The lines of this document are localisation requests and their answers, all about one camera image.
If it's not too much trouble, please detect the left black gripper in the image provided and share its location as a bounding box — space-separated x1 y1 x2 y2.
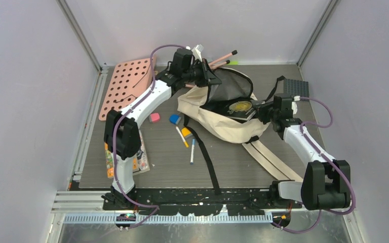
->
182 58 221 88

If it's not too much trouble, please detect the beige canvas backpack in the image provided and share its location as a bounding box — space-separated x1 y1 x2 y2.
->
177 68 303 182

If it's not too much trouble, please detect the black moon and sixpence book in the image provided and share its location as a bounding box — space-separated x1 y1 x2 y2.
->
211 100 256 122

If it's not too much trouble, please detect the orange treehouse book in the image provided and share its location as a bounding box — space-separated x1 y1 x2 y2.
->
104 131 150 179

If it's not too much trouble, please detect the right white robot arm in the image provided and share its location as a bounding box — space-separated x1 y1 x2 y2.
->
254 94 356 215

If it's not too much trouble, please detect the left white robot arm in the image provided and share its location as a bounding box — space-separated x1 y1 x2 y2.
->
104 45 221 210

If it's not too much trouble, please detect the pink folding stand tripod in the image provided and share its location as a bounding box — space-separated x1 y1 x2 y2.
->
209 50 238 70

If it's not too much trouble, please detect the grey lego baseplate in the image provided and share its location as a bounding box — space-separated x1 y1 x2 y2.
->
283 78 310 97

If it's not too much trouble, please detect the blue pencil sharpener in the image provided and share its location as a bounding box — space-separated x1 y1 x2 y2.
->
169 114 181 126

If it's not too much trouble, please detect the yellow pencil sharpener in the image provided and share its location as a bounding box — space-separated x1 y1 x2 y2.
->
181 127 192 139

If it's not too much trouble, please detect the pink eraser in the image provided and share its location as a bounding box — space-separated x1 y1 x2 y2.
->
149 113 161 123

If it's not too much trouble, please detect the white marker yellow cap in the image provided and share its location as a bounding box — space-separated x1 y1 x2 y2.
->
175 126 189 148

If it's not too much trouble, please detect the pink perforated music stand desk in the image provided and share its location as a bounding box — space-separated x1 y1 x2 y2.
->
98 56 155 121

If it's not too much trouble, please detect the white marker blue cap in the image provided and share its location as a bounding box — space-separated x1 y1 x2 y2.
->
189 138 196 165

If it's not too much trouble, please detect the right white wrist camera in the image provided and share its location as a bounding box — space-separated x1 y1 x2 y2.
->
291 96 300 115

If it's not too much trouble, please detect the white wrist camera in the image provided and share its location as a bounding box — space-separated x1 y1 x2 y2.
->
291 96 300 115
191 44 204 61

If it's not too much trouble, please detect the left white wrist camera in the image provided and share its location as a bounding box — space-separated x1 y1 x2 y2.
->
191 44 204 61

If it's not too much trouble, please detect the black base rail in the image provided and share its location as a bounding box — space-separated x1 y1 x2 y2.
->
102 188 302 216

